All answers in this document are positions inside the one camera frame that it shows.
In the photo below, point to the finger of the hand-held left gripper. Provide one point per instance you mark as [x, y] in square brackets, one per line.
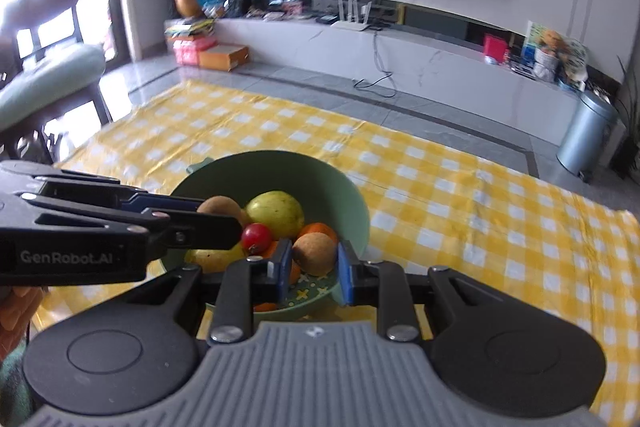
[205, 232]
[160, 203]

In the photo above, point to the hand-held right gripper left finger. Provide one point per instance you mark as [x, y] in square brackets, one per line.
[284, 267]

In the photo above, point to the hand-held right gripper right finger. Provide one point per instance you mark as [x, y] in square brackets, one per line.
[346, 277]

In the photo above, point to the orange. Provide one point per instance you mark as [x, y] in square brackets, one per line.
[317, 231]
[295, 272]
[265, 307]

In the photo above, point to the brown kiwi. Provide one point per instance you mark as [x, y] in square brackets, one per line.
[220, 206]
[314, 253]

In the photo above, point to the small red tomato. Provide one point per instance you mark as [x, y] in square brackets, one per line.
[256, 236]

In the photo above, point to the green colander bowl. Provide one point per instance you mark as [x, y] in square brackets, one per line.
[300, 177]

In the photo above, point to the person's left hand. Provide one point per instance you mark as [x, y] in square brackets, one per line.
[15, 312]

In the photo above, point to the yellow checked tablecloth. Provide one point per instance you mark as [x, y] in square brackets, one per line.
[450, 232]

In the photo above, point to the green striped clothing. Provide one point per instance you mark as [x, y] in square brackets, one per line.
[10, 387]

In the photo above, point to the pink box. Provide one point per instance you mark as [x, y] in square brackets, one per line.
[187, 54]

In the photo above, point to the orange cardboard box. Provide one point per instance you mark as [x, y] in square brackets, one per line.
[222, 57]

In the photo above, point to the pale green seat cushion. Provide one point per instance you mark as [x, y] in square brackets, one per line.
[50, 77]

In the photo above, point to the stack of magazines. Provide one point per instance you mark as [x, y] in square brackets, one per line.
[190, 29]

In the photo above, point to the blue snack bag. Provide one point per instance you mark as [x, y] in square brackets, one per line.
[212, 3]

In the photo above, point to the white marble television cabinet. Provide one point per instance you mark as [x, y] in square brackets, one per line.
[450, 72]

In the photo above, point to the white router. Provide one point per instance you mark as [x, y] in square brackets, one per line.
[350, 24]

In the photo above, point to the red box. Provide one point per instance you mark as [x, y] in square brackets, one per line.
[494, 47]

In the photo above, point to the silver pedal trash can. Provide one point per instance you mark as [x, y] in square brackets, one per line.
[585, 137]

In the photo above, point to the teddy bear in wrapped pot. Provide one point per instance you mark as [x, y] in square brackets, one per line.
[547, 57]

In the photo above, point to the colourful picture board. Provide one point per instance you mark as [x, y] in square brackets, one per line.
[575, 52]

